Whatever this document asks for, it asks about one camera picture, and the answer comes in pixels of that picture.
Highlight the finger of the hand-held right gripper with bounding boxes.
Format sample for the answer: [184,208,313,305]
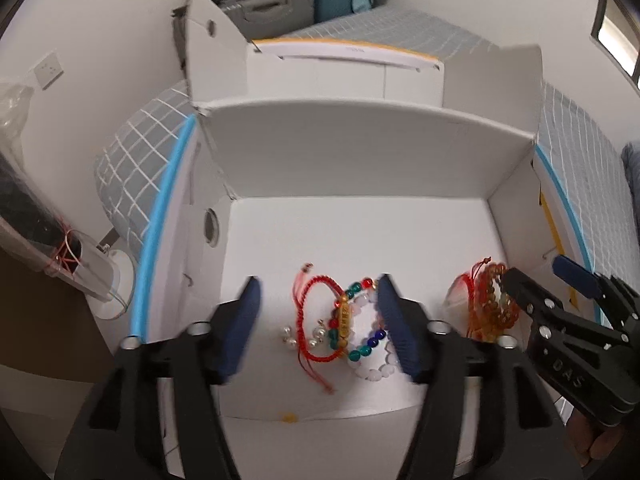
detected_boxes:
[552,255,640,333]
[501,267,565,332]

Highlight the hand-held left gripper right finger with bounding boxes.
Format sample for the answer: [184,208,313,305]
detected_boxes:
[376,273,586,480]

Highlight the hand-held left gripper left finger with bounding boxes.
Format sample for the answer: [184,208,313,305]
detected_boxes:
[54,275,263,480]

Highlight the silver earrings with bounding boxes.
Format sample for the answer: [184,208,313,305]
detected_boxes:
[279,317,332,352]

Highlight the white bead bracelet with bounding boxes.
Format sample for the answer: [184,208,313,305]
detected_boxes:
[350,294,404,384]

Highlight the red string bracelet gold bead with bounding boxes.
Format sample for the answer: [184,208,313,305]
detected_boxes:
[292,262,359,395]

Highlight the multicolour glass bead bracelet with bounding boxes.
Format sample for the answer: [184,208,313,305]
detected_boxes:
[329,276,397,364]

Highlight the white cardboard box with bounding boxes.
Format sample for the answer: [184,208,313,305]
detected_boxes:
[128,0,602,480]

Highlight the person's right hand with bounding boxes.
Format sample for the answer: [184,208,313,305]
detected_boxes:
[565,404,628,470]

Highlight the folded blue blanket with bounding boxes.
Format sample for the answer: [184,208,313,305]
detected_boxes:
[620,141,640,198]

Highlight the white round lamp base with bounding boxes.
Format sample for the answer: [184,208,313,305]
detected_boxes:
[45,244,137,322]

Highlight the brown wooden nightstand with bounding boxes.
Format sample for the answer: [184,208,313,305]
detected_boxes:
[0,247,118,386]

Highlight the clear container with dark contents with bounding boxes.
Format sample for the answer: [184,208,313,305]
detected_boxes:
[0,150,87,282]

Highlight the dark framed window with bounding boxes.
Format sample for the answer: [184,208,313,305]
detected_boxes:
[589,0,640,88]

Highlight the clear plastic bag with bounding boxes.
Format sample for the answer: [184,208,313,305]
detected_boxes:
[0,81,37,163]

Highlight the grey suitcase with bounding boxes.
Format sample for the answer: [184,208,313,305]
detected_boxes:
[216,0,317,45]

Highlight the white wall socket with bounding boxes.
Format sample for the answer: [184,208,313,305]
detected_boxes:
[32,52,66,91]

